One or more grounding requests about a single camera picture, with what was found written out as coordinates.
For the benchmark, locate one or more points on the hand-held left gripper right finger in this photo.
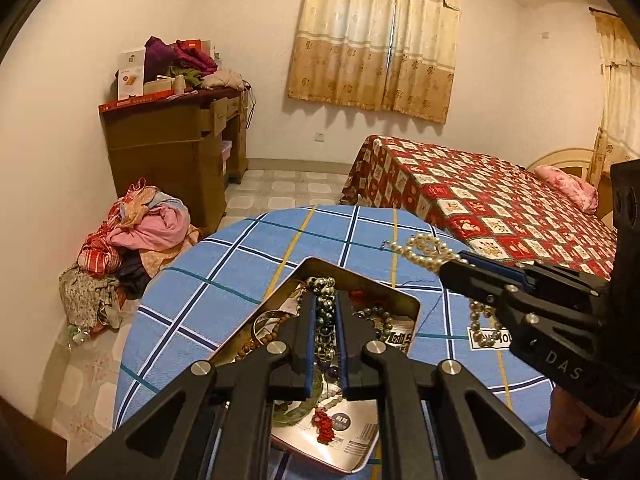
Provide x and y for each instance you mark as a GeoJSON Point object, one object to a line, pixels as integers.
{"type": "Point", "coordinates": [342, 340]}

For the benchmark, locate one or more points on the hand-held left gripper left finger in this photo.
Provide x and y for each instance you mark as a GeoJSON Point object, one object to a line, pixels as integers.
{"type": "Point", "coordinates": [308, 340]}

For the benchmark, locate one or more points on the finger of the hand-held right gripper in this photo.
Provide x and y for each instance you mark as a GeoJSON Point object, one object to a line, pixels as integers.
{"type": "Point", "coordinates": [495, 262]}
{"type": "Point", "coordinates": [470, 277]}

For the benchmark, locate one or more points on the pink metal tin box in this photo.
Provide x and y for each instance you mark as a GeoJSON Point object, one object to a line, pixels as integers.
{"type": "Point", "coordinates": [400, 300]}

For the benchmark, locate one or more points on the green jade bangle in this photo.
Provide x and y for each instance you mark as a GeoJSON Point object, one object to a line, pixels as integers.
{"type": "Point", "coordinates": [292, 412]}

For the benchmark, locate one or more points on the person's right hand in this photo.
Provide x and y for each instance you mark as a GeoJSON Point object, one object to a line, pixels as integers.
{"type": "Point", "coordinates": [565, 420]}

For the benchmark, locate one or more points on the thin silver bangle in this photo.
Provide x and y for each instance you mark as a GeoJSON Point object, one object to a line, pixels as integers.
{"type": "Point", "coordinates": [262, 320]}

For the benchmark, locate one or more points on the white label card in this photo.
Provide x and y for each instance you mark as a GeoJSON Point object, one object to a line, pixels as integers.
{"type": "Point", "coordinates": [475, 336]}

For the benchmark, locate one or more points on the white printed packet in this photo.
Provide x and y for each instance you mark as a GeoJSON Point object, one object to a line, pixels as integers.
{"type": "Point", "coordinates": [404, 335]}

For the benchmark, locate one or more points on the bed with red patterned bedspread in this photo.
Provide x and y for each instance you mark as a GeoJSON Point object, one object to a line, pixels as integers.
{"type": "Point", "coordinates": [475, 195]}

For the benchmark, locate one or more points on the grey printed card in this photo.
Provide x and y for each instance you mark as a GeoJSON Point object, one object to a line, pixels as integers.
{"type": "Point", "coordinates": [355, 430]}

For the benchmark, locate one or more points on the pink pillow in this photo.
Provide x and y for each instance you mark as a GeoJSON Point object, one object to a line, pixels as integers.
{"type": "Point", "coordinates": [567, 187]}

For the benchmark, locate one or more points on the blue plaid tablecloth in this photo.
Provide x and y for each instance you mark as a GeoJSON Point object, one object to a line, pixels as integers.
{"type": "Point", "coordinates": [225, 270]}

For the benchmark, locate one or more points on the cream headboard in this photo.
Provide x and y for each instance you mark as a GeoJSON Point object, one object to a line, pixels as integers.
{"type": "Point", "coordinates": [560, 157]}

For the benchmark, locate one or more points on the pile of clothes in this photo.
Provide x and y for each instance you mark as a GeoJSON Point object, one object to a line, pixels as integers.
{"type": "Point", "coordinates": [135, 240]}

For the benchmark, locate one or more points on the beige patterned curtain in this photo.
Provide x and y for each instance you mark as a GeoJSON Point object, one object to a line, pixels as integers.
{"type": "Point", "coordinates": [620, 100]}
{"type": "Point", "coordinates": [375, 35]}

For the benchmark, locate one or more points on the brown wooden desk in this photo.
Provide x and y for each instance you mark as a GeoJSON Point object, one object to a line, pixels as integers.
{"type": "Point", "coordinates": [165, 160]}

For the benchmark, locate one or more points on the beige cloth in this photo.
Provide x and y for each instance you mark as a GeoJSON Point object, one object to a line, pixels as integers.
{"type": "Point", "coordinates": [225, 80]}

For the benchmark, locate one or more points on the white bottle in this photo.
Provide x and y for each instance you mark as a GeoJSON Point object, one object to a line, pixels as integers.
{"type": "Point", "coordinates": [179, 85]}

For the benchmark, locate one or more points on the green cloth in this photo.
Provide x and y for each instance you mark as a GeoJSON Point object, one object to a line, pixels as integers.
{"type": "Point", "coordinates": [187, 77]}

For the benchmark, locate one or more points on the red flat box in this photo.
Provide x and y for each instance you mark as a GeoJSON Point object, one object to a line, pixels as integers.
{"type": "Point", "coordinates": [132, 102]}

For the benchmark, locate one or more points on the dark wooden furniture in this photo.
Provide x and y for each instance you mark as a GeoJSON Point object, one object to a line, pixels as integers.
{"type": "Point", "coordinates": [25, 440]}

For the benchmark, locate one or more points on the magenta cloth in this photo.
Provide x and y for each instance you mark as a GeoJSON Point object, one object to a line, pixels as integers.
{"type": "Point", "coordinates": [197, 60]}

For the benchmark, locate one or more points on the red cardboard box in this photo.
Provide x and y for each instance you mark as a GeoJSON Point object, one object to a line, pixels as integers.
{"type": "Point", "coordinates": [195, 46]}

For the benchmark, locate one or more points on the purple cloth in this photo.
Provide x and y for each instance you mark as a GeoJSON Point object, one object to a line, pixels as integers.
{"type": "Point", "coordinates": [159, 60]}

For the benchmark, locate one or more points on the white cardboard box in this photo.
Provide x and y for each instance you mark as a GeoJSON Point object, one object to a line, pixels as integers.
{"type": "Point", "coordinates": [131, 75]}

